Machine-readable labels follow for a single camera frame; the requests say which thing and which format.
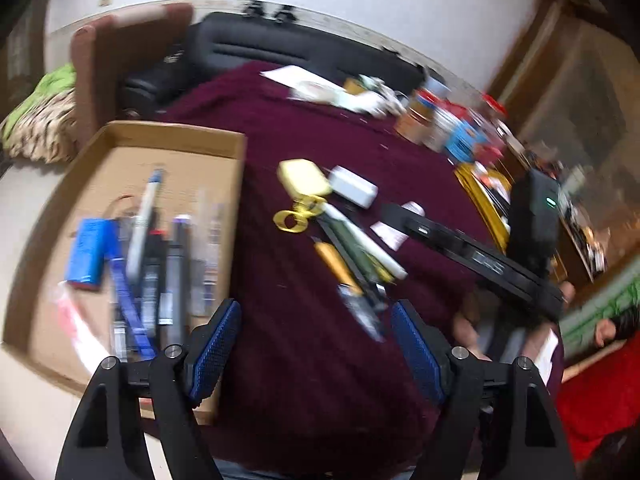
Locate brown armchair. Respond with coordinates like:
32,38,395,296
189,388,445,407
70,2,195,148

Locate blue printed canister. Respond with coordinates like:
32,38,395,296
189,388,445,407
445,120,488,161

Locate pile of pens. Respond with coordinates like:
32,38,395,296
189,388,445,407
310,205,408,343

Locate yellow plastic case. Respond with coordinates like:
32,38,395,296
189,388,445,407
277,159,332,197

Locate maroon tablecloth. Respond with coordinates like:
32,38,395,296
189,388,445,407
135,60,566,476

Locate black leather sofa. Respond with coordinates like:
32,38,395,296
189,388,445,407
122,11,426,116

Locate orange tin can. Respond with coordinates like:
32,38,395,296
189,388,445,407
395,100,433,146

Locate person's right hand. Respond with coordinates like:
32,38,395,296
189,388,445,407
452,280,576,366

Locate yellow ring scissors handle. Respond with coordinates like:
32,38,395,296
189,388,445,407
273,195,328,233

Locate white work gloves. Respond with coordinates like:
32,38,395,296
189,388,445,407
345,75,408,118

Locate green blanket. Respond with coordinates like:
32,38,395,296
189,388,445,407
2,62,78,136

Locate cluttered wooden cabinet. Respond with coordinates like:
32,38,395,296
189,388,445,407
500,135,608,281

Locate white paper sheet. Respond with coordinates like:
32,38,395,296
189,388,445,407
260,65,326,88

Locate white marker blue cap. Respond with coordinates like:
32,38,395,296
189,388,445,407
125,170,166,283

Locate patterned beige blanket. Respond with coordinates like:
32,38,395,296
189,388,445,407
2,105,81,163

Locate blue battery pack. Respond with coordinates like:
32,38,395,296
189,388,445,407
67,195,138,291

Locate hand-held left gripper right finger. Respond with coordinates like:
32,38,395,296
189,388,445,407
391,299,578,480

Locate clear plastic bag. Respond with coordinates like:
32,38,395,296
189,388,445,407
290,80,346,103

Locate white paper slip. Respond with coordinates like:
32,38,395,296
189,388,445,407
535,330,560,381

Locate yellow tray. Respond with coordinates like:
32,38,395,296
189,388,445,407
454,162,513,253

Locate grey marker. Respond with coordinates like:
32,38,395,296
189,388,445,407
157,215,192,346

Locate shallow cardboard box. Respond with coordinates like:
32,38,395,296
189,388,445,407
2,120,248,423

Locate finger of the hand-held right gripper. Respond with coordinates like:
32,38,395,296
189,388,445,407
379,202,565,322

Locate wooden door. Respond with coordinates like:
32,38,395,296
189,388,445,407
487,0,566,101

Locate clear jar red lid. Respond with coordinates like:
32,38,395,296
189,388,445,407
477,95,508,121

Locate white ointment tube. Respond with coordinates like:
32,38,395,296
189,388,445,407
370,201,426,251

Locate bright blue pen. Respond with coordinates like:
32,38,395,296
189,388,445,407
111,257,153,358

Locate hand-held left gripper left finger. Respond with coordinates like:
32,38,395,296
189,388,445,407
55,297,242,480

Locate red garment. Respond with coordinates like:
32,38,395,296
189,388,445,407
555,340,640,466

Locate pink plastic bowl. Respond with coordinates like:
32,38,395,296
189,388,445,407
480,135,506,161

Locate white plastic jar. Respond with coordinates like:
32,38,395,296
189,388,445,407
425,110,458,153

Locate clear packet red print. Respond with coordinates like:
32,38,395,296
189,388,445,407
55,280,108,361

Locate white charger plug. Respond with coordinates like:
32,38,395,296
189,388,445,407
327,165,378,209

